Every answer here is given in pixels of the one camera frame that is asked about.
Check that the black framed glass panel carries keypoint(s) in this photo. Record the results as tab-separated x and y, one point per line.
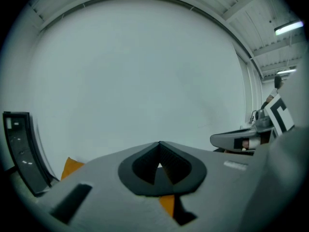
21	149

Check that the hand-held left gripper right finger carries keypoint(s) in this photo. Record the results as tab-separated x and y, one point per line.
217	190

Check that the long ceiling lamp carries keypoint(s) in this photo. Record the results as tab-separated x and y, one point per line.
286	71
288	27

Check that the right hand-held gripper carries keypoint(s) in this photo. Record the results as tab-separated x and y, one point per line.
280	115

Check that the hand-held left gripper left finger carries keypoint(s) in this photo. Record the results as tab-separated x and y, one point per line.
103	178

